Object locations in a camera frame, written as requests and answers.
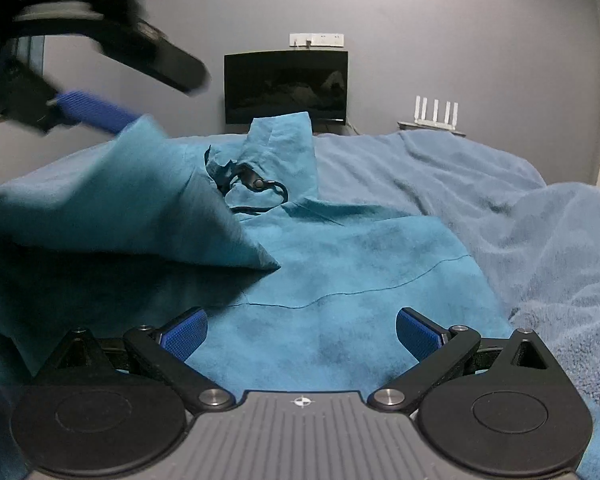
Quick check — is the black monitor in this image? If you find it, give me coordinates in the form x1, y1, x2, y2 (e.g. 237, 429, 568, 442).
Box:
223, 50, 350, 126

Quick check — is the white power strip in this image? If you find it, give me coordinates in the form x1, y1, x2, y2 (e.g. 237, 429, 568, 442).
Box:
289, 33, 345, 48

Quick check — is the light blue blanket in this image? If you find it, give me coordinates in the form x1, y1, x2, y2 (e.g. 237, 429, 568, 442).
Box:
0, 127, 600, 426

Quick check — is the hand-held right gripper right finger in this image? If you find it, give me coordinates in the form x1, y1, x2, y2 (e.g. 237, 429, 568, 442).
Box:
369, 307, 568, 413

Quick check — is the white router with antennas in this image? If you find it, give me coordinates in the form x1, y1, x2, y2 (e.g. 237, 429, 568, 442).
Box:
398, 95, 467, 137

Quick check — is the teal garment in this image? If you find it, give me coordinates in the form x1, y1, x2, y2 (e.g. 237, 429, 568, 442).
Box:
0, 111, 600, 480

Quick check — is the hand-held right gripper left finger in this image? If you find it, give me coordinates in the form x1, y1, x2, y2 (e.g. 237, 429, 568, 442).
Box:
30, 306, 237, 413

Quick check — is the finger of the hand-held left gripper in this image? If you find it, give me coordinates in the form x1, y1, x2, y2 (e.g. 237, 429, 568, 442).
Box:
0, 57, 142, 136
97, 15, 212, 95

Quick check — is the black cable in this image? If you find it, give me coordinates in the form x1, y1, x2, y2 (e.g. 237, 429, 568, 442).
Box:
219, 162, 289, 213

